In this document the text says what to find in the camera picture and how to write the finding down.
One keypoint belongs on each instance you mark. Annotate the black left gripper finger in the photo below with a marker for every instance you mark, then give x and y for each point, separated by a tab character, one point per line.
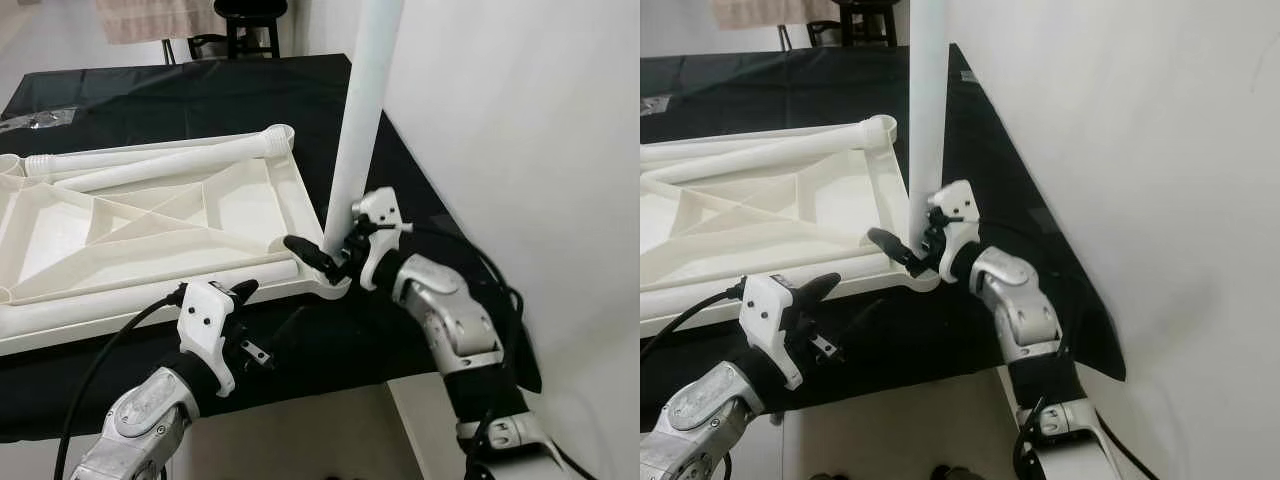
860	322
822	287
282	328
244	291

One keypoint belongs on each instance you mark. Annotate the beige cloth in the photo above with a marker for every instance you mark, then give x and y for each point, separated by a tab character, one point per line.
770	12
150	20

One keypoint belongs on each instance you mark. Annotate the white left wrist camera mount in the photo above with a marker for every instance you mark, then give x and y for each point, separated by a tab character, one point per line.
765	315
205	320

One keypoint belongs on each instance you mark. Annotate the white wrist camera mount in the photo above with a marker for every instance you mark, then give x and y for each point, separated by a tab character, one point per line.
378	208
765	315
205	320
958	200

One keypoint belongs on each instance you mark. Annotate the white plastic children table top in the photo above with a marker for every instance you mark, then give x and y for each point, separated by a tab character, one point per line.
860	195
240	205

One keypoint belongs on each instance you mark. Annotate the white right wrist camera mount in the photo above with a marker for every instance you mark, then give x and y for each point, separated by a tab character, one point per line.
958	200
378	208

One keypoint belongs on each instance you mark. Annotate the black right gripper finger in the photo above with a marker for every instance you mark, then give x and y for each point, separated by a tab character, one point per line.
310	252
893	245

